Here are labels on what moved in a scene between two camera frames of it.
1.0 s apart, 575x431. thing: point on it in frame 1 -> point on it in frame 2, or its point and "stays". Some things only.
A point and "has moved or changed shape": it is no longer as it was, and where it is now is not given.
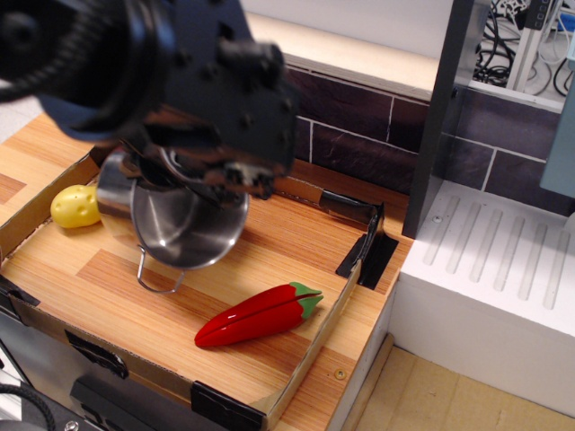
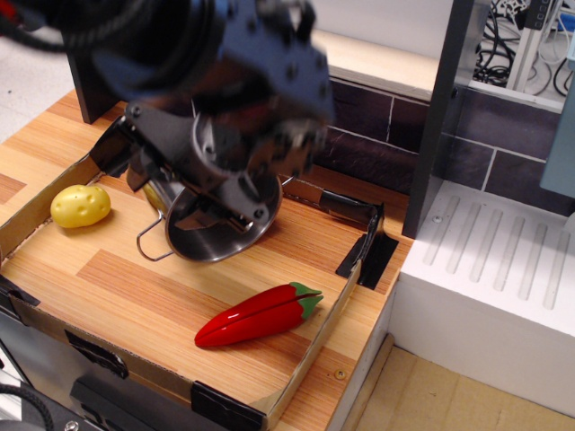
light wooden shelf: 350,57 stays
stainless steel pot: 172,231 has moved or changed shape
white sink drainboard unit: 488,291 stays
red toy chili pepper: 269,312 stays
